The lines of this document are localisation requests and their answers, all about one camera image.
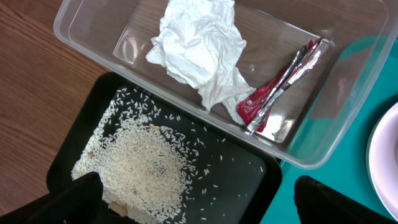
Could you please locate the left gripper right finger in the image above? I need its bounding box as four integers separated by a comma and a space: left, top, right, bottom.
294, 175, 397, 224

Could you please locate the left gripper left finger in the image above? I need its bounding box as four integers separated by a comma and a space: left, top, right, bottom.
1, 172, 103, 224

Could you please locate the pile of rice grains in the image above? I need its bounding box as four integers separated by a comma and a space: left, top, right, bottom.
70, 86, 265, 224

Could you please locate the red foil snack wrapper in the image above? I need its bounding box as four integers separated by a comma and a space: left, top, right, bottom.
236, 37, 334, 134

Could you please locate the white napkin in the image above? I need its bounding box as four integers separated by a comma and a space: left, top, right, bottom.
146, 0, 255, 124

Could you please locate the clear plastic waste bin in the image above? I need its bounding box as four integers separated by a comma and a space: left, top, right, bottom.
53, 0, 397, 169

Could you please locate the teal serving tray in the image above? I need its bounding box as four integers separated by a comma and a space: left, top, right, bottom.
261, 44, 397, 224

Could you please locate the large white plate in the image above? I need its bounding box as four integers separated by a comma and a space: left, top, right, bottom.
366, 105, 397, 220

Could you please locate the black plastic tray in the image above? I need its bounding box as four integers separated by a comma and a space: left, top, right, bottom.
47, 73, 282, 223

